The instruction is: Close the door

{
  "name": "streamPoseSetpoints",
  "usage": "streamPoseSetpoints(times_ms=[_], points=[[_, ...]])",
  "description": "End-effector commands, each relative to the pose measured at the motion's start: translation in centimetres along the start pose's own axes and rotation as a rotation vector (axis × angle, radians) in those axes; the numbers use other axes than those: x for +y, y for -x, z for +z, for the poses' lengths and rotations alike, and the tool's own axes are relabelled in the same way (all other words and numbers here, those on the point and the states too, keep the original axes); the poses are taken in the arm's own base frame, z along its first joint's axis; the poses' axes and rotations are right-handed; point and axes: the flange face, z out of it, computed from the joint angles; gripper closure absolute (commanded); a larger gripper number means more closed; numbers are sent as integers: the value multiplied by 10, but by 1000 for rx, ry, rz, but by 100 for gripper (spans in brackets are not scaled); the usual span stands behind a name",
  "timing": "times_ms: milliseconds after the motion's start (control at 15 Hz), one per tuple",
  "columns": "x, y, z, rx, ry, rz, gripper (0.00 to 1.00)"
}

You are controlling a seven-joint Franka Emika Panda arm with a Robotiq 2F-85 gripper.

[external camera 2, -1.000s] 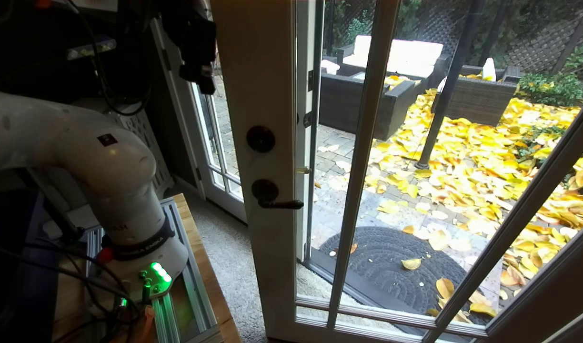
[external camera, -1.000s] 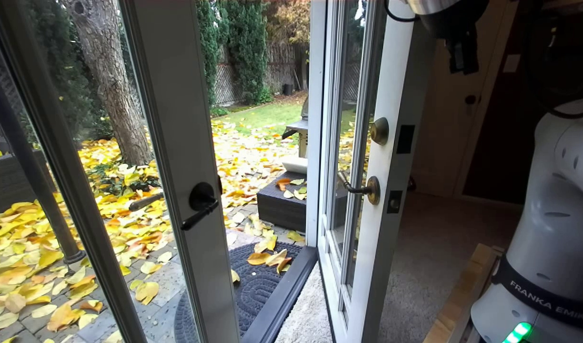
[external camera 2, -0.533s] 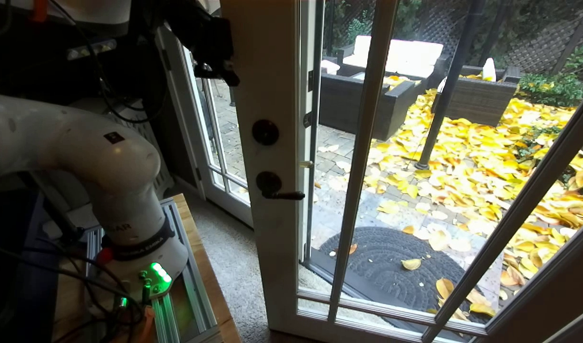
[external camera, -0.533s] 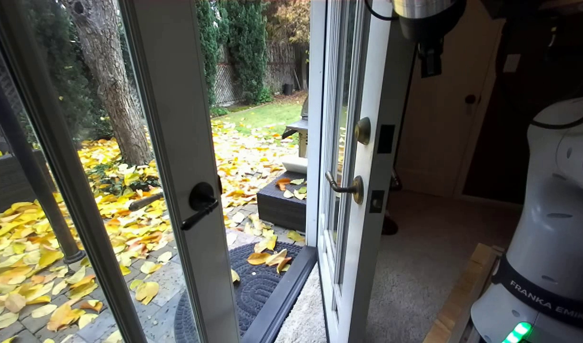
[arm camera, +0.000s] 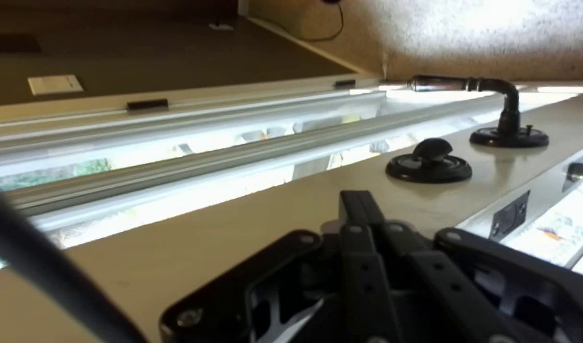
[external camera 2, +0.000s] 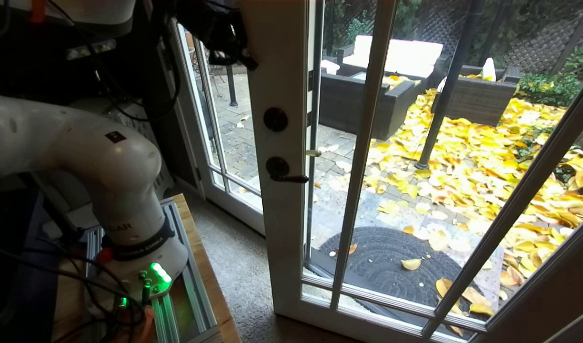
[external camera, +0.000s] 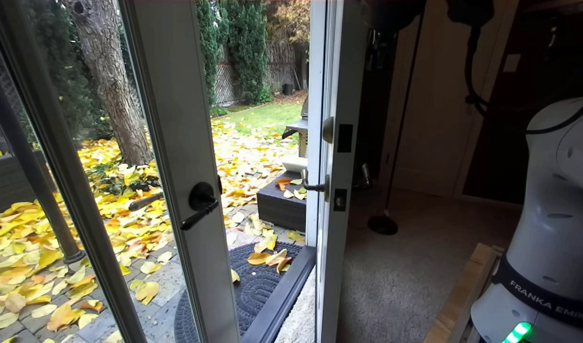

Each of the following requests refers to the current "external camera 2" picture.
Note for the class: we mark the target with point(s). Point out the dark wicker outdoor sofa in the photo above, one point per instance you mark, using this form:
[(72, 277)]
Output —
[(348, 102)]

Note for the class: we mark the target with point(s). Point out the dark wicker planter box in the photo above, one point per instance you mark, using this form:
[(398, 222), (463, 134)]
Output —
[(478, 102)]

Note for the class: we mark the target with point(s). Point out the dark round door mat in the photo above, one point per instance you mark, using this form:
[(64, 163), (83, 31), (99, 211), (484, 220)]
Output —
[(386, 260)]

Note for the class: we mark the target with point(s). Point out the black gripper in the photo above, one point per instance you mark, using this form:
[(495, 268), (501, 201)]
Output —
[(215, 30)]

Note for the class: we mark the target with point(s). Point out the round door deadbolt lock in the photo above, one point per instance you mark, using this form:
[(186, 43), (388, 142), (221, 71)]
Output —
[(274, 119)]

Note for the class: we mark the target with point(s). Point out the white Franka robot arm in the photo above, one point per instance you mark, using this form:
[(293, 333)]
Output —
[(112, 165)]

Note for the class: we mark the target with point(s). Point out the white glass door with deadbolt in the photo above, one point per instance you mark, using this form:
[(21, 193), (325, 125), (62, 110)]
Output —
[(283, 254)]

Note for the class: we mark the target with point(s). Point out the white sofa cushion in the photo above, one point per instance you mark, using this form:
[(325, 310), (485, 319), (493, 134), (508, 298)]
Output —
[(411, 58)]

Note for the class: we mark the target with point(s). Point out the dark metal patio pole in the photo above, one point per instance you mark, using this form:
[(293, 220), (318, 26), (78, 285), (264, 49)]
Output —
[(447, 83)]

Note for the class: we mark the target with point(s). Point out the aluminium mounting frame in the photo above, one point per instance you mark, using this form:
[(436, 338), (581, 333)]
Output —
[(192, 287)]

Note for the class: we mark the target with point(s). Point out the yellow fallen leaf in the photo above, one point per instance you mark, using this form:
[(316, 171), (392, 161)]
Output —
[(444, 289), (409, 264), (482, 306)]

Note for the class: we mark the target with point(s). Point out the green garden bush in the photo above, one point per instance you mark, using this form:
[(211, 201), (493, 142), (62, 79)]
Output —
[(558, 87)]

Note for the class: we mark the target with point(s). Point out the small white garden object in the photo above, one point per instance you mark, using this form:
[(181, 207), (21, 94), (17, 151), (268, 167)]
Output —
[(487, 70)]

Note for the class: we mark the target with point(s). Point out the wooden robot platform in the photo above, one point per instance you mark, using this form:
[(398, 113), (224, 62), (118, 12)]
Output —
[(219, 313)]

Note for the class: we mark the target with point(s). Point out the dark lattice fence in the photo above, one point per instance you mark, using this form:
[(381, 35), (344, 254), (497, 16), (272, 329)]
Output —
[(531, 31)]

